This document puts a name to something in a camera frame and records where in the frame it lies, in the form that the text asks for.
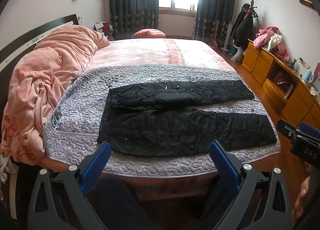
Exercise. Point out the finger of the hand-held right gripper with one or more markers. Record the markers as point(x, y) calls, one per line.
point(308, 127)
point(290, 131)

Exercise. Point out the pink fleece comforter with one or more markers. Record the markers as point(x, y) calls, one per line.
point(47, 75)

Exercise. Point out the white tower fan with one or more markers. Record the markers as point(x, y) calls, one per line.
point(228, 35)

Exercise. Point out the bed with pink sheet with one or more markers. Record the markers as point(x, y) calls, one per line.
point(150, 52)

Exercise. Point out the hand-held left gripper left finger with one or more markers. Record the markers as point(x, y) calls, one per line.
point(96, 167)

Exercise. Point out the person's right hand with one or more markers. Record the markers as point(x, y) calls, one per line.
point(301, 200)

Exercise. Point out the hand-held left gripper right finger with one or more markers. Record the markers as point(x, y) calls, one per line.
point(223, 166)

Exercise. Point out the person's left leg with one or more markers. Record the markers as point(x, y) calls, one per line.
point(120, 202)

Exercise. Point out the light blue mug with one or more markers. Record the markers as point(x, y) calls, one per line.
point(308, 76)

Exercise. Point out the pile of red white clothes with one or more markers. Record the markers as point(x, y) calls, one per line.
point(103, 28)

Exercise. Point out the white crumpled cloth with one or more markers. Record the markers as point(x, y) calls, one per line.
point(5, 167)

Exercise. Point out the grey quilted blanket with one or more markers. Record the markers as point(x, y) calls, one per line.
point(82, 112)

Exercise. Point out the yellow wooden dresser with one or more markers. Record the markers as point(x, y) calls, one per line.
point(277, 75)

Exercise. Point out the black quilted pants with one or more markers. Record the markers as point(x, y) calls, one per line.
point(175, 125)

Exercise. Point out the pink broom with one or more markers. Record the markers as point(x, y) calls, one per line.
point(215, 37)

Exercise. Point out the coat rack with dark coats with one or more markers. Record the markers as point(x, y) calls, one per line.
point(243, 26)

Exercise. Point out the dark patterned curtain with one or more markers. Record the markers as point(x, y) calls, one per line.
point(133, 2)
point(216, 2)

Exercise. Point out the pile of pink clothes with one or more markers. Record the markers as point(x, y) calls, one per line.
point(271, 38)

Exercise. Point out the pink pillow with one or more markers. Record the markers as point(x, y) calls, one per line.
point(148, 33)

